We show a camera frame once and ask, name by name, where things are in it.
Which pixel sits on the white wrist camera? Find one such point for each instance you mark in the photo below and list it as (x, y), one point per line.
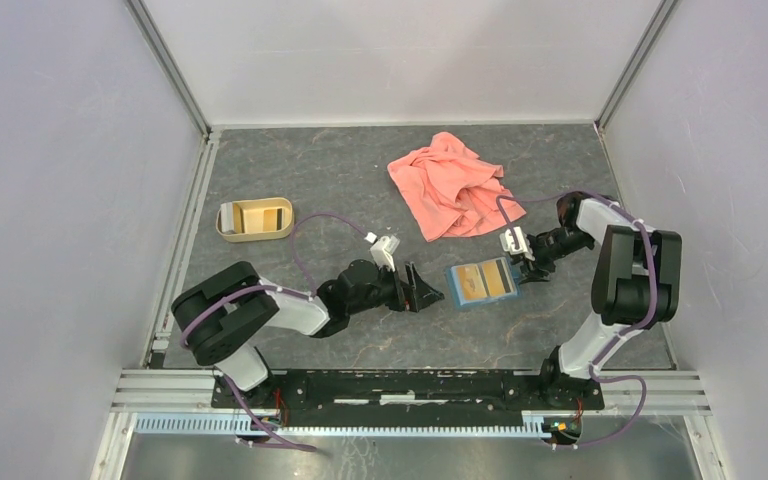
(382, 249)
(515, 242)

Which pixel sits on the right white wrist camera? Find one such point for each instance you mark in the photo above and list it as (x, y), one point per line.
(515, 242)

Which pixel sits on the beige oval card tray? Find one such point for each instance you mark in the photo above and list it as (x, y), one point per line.
(252, 211)

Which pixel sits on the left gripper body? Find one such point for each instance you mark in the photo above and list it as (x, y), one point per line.
(387, 290)

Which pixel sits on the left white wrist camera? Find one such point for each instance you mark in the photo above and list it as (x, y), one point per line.
(382, 249)

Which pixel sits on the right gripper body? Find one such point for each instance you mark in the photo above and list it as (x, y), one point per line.
(547, 249)

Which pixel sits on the gold card in tray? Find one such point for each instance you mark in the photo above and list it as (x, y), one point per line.
(273, 219)

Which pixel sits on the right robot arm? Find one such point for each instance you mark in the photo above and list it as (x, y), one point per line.
(636, 281)

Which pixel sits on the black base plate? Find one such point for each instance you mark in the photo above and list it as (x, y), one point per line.
(420, 398)

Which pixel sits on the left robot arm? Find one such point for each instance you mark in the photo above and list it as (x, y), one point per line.
(219, 316)

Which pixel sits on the stack of cards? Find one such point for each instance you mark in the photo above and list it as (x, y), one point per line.
(230, 219)

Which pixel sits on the pink cloth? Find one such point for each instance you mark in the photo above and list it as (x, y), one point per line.
(451, 192)

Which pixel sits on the aluminium frame rail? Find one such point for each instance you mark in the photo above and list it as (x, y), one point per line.
(178, 258)

